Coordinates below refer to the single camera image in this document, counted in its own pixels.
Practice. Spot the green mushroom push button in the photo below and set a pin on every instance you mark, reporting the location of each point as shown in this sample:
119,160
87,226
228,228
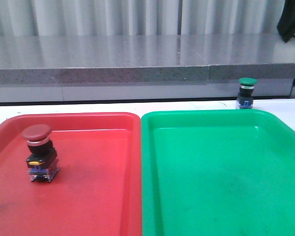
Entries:
244,97

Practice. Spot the red mushroom push button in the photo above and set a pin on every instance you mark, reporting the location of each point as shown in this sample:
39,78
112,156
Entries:
43,162

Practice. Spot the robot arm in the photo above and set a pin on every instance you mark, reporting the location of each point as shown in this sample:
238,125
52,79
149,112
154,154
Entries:
286,24

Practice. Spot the red plastic tray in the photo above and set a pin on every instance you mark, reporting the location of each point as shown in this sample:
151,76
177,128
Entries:
97,191

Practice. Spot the green plastic tray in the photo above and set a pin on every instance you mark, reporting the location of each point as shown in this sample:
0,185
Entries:
217,173

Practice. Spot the grey stone counter slab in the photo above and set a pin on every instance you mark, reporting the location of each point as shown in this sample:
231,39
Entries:
59,60

